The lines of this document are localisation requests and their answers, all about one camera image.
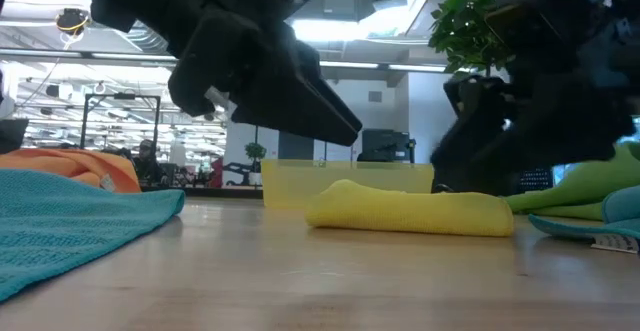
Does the crumpled teal microfiber towel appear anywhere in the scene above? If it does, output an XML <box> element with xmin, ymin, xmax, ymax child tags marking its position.
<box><xmin>527</xmin><ymin>184</ymin><xmax>640</xmax><ymax>255</ymax></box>

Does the green microfiber towel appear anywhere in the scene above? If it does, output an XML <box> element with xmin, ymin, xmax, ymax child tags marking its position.
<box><xmin>502</xmin><ymin>143</ymin><xmax>640</xmax><ymax>222</ymax></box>

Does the black ceiling device yellow cable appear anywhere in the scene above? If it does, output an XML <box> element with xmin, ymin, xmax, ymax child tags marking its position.
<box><xmin>54</xmin><ymin>6</ymin><xmax>91</xmax><ymax>36</ymax></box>

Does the black aluminium table frame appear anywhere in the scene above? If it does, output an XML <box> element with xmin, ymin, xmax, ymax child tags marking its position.
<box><xmin>139</xmin><ymin>185</ymin><xmax>264</xmax><ymax>200</ymax></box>

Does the person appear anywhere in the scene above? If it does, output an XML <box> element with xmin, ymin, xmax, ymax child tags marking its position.
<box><xmin>132</xmin><ymin>139</ymin><xmax>166</xmax><ymax>185</ymax></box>

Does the large teal microfiber towel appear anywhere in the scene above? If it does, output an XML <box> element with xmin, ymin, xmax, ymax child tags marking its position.
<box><xmin>0</xmin><ymin>168</ymin><xmax>187</xmax><ymax>303</ymax></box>

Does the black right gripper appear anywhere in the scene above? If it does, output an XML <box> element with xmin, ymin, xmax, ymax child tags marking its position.
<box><xmin>430</xmin><ymin>65</ymin><xmax>639</xmax><ymax>195</ymax></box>

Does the black mesh panel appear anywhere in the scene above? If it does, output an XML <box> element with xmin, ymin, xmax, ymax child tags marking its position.
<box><xmin>517</xmin><ymin>166</ymin><xmax>555</xmax><ymax>195</ymax></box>

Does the black metal stand frame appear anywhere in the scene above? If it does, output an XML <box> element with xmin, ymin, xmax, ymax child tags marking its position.
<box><xmin>79</xmin><ymin>92</ymin><xmax>162</xmax><ymax>152</ymax></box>

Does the yellow translucent plastic bin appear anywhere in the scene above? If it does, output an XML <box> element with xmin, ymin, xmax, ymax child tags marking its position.
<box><xmin>259</xmin><ymin>158</ymin><xmax>435</xmax><ymax>210</ymax></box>

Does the yellow microfiber towel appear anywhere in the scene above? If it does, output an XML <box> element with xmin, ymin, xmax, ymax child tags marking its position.
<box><xmin>304</xmin><ymin>178</ymin><xmax>516</xmax><ymax>238</ymax></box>

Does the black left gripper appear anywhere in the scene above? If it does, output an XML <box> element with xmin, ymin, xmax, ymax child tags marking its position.
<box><xmin>167</xmin><ymin>4</ymin><xmax>364</xmax><ymax>148</ymax></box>

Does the black office printer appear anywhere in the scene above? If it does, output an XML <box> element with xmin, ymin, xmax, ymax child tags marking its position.
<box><xmin>357</xmin><ymin>128</ymin><xmax>417</xmax><ymax>165</ymax></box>

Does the small plant in white pot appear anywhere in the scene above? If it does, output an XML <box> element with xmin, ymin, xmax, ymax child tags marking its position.
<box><xmin>243</xmin><ymin>141</ymin><xmax>268</xmax><ymax>187</ymax></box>

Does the green plant in black pot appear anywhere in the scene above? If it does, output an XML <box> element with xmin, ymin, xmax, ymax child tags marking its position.
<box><xmin>428</xmin><ymin>0</ymin><xmax>521</xmax><ymax>80</ymax></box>

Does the orange microfiber towel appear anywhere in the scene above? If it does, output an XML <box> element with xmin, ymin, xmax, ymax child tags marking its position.
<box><xmin>0</xmin><ymin>148</ymin><xmax>143</xmax><ymax>195</ymax></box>

